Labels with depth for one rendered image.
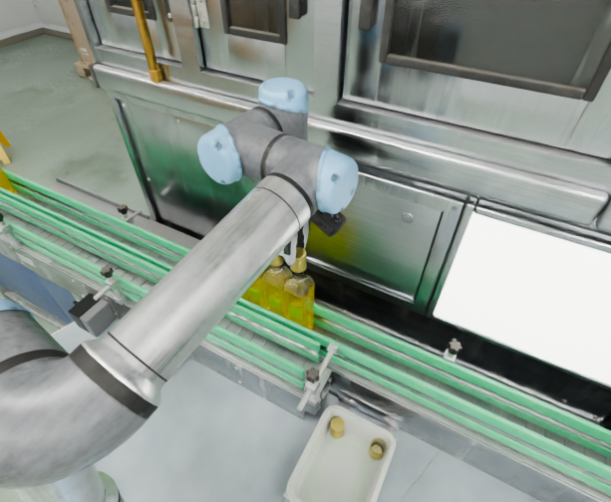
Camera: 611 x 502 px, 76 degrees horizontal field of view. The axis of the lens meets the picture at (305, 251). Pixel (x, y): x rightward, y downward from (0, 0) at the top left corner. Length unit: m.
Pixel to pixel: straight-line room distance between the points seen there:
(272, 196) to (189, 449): 0.77
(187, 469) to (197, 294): 0.72
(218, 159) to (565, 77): 0.50
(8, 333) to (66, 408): 0.12
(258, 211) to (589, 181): 0.52
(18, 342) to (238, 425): 0.71
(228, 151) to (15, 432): 0.36
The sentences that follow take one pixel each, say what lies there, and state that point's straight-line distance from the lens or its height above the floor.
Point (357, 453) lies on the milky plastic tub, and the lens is 1.04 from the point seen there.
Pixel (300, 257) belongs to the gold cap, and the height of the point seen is 1.17.
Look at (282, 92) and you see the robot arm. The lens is 0.61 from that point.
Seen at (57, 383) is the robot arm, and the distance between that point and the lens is 0.41.
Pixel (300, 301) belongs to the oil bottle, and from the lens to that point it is 0.89.
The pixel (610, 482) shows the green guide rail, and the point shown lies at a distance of 1.03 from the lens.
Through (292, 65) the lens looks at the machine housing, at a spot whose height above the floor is 1.48.
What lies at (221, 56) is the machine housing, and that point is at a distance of 0.92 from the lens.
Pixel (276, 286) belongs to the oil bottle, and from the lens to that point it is 0.90.
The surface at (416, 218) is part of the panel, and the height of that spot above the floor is 1.25.
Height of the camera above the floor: 1.75
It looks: 45 degrees down
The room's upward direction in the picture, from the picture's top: straight up
